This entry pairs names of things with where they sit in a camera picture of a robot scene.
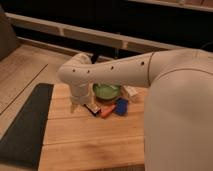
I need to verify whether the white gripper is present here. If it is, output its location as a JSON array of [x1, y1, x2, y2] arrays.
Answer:
[[69, 83, 91, 112]]

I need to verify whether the green ceramic cup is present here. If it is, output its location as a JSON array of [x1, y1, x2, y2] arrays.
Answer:
[[93, 84, 120, 100]]

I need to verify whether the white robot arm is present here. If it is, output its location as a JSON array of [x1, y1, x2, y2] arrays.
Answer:
[[58, 49, 213, 171]]

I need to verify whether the orange marker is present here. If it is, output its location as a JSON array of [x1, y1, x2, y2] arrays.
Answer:
[[101, 105, 115, 118]]

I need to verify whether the blue plastic object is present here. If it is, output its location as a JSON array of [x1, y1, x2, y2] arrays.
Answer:
[[115, 98, 128, 116]]

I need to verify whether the white small box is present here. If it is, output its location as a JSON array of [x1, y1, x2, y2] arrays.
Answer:
[[123, 86, 138, 101]]

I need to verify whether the black floor mat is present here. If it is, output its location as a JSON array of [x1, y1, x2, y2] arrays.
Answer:
[[0, 83, 53, 169]]

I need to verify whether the grey furniture corner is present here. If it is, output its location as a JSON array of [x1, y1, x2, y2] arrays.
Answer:
[[0, 5, 20, 61]]

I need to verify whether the white shelf rail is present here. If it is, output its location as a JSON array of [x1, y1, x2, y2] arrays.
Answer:
[[4, 12, 213, 56]]

